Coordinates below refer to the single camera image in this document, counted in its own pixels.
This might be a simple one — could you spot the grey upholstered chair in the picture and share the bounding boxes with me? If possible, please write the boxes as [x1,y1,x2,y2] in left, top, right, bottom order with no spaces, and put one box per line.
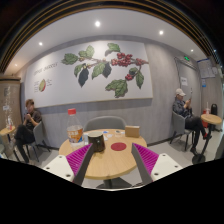
[84,116,126,131]

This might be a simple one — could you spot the white cup with straw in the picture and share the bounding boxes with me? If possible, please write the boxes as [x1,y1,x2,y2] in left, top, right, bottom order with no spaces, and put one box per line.
[206,102,210,115]

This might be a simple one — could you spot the dark brown cup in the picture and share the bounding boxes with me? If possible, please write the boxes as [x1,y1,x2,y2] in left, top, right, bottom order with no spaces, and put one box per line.
[88,131,105,152]

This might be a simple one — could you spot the grey chair at right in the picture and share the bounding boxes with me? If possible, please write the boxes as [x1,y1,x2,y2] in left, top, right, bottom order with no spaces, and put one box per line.
[171,112,194,141]

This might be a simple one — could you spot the red round coaster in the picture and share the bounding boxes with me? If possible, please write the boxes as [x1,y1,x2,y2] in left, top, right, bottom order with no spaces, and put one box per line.
[111,142,126,151]

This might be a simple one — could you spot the seated person white cap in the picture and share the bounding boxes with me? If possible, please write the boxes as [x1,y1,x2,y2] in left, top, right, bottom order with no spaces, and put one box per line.
[172,88,211,155]

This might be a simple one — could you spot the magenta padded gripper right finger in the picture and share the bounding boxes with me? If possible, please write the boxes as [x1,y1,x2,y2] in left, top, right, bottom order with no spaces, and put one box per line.
[130,142,184,185]

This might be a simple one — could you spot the brown cardboard box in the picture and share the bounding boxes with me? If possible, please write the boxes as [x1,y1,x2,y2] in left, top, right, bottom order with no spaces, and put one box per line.
[125,126,140,138]

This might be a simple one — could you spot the seated person dark clothes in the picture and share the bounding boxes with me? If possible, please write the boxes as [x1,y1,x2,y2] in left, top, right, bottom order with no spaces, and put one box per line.
[14,99,42,164]

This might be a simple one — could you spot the notice board on wall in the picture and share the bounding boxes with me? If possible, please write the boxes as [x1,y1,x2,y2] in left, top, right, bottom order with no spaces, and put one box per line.
[198,59,215,79]

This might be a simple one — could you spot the grey chair at left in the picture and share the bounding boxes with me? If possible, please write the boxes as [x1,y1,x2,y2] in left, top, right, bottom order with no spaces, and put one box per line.
[13,120,51,163]

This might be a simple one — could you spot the white paper cards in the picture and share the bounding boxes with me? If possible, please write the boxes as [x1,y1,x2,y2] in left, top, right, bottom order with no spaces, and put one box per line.
[83,130,125,142]

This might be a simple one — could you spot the small table at left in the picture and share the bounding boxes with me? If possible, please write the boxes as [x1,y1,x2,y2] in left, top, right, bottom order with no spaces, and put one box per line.
[0,125,17,158]

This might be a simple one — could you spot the clear plastic bottle red cap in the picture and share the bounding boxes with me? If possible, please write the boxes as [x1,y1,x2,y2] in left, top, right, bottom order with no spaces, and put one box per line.
[67,108,84,151]

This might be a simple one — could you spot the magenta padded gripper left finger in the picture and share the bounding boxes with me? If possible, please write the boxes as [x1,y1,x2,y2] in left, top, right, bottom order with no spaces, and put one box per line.
[42,143,96,187]

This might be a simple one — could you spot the small round side table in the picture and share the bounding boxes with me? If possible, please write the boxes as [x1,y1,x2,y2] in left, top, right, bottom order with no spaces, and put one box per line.
[192,114,222,164]

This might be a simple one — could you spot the coffee plant wall poster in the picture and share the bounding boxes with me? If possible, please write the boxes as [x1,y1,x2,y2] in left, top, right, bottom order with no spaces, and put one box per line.
[25,40,153,108]

